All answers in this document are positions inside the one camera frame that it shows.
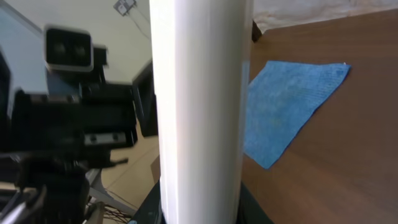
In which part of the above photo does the blue cloth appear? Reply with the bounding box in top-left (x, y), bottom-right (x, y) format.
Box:
top-left (243, 60), bottom-right (353, 170)

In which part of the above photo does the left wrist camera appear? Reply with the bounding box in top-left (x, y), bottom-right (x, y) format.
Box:
top-left (42, 25), bottom-right (95, 73)

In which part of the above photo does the white wall socket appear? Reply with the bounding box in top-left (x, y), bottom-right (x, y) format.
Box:
top-left (113, 0), bottom-right (138, 17)

